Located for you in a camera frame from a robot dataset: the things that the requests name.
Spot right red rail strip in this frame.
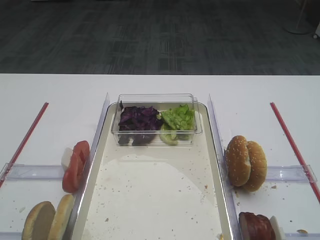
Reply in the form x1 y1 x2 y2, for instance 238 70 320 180
270 102 320 202

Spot red rail strip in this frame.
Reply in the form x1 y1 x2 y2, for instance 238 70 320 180
0 102 49 187
270 102 320 202

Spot clear track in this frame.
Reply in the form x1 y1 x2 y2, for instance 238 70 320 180
265 165 318 183
284 232 320 240
0 163 64 181
0 232 22 240

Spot right upper clear track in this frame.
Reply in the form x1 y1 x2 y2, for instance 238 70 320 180
265 165 318 183

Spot left red rail strip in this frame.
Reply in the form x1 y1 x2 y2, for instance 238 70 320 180
0 102 49 187

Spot clear divider wall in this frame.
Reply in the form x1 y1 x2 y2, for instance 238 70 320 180
63 94 110 240
207 94 243 240

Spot sesame bun top left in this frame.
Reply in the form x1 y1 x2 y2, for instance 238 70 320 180
225 135 251 187

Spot left upper clear track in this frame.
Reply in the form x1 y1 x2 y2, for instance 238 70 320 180
0 163 64 181

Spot bun half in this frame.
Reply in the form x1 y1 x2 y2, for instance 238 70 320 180
21 201 56 240
47 194 75 240

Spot sesame bun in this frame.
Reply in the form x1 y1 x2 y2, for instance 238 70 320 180
242 141 267 192
225 135 251 187

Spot brown meat patty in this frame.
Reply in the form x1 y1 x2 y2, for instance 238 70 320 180
238 212 276 240

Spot left lower clear track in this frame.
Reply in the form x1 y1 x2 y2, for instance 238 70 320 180
0 232 22 240

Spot purple cabbage shreds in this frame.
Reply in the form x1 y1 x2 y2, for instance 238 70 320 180
118 101 163 146

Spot metal serving tray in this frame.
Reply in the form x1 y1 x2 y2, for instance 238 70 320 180
72 104 233 240

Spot sesame bun top right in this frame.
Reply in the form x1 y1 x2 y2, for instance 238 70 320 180
242 141 267 192

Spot white tomato pusher block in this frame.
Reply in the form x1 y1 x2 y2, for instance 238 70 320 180
61 147 73 172

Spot white stand base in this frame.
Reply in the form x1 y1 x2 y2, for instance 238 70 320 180
282 0 310 35

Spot green lettuce leaves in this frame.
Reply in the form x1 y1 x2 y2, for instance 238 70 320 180
156 104 195 146

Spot right clear divider wall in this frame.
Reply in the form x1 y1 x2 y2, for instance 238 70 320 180
207 94 243 240

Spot left clear divider wall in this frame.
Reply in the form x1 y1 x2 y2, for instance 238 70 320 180
63 94 110 240

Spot clear plastic container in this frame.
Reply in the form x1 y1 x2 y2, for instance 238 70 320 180
110 93 203 146

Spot right lower clear track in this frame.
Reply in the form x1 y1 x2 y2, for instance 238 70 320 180
284 232 320 240

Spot white patty pusher block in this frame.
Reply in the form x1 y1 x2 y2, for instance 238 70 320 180
269 215 286 240

